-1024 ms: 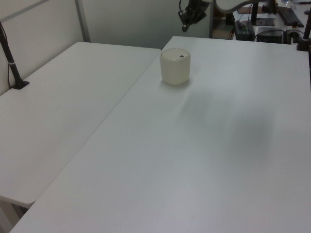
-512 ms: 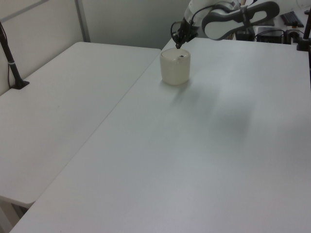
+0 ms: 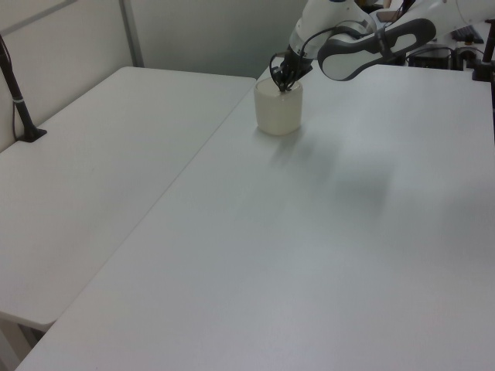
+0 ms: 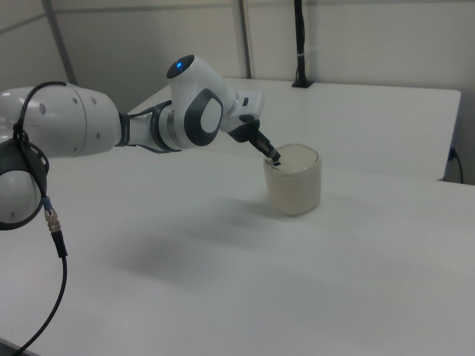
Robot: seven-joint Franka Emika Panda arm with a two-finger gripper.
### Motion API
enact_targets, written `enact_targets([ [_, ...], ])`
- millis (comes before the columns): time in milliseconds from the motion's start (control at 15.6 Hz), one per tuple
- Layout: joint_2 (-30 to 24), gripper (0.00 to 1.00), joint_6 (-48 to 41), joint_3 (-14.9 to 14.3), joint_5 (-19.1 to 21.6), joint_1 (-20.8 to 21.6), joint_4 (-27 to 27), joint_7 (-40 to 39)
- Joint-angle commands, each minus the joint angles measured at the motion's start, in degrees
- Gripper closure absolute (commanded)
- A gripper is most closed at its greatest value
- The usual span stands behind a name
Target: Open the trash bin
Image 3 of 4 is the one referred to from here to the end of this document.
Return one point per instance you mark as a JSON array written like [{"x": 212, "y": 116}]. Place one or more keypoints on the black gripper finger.
[
  {"x": 292, "y": 81},
  {"x": 283, "y": 83}
]

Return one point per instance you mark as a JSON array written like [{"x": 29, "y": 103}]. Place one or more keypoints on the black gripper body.
[{"x": 295, "y": 65}]

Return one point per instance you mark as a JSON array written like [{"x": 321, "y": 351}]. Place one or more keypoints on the cream trash bin with lid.
[{"x": 278, "y": 114}]

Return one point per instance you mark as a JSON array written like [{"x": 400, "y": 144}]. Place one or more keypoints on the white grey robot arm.
[{"x": 348, "y": 62}]

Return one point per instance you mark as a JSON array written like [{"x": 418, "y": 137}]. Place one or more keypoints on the black electronics box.
[{"x": 431, "y": 58}]

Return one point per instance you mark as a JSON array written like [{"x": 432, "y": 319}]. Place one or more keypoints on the black keyboard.
[{"x": 468, "y": 34}]

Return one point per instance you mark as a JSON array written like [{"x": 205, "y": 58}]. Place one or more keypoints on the black clamp with pole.
[{"x": 485, "y": 65}]

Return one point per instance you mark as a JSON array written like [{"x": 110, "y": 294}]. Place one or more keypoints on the white side table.
[{"x": 96, "y": 174}]

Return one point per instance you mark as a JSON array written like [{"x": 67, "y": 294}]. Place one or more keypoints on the black pole with base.
[{"x": 17, "y": 100}]

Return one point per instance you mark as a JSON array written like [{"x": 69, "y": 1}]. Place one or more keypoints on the grey metal partition post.
[{"x": 132, "y": 31}]

